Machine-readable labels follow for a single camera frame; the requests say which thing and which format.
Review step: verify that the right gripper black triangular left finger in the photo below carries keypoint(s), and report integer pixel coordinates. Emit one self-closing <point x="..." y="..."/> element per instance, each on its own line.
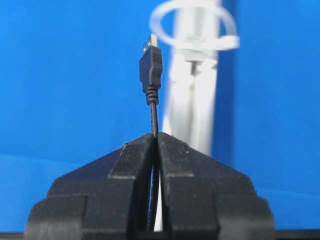
<point x="106" y="199"/>

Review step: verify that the right gripper black triangular right finger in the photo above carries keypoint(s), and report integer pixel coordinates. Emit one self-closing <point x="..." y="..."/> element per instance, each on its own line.
<point x="205" y="199"/>

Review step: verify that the white loop stand post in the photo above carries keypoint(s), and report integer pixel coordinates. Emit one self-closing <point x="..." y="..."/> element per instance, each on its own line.
<point x="192" y="76"/>

